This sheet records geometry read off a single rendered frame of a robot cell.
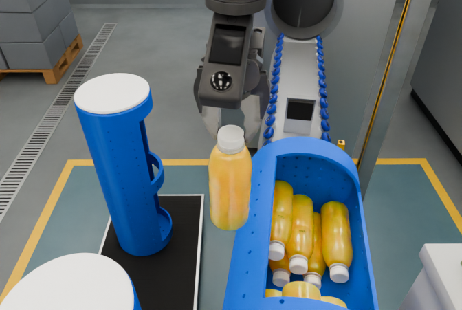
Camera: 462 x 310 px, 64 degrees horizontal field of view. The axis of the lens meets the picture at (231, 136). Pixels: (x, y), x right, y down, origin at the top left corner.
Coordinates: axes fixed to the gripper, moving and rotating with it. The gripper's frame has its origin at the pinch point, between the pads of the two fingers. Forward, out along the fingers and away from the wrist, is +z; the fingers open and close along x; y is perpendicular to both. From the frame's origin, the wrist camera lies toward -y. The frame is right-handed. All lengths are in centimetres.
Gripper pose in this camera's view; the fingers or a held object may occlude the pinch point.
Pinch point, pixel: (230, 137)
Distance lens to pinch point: 53.7
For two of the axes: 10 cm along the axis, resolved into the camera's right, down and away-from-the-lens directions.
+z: -0.1, 7.6, 6.5
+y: 1.4, -6.4, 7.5
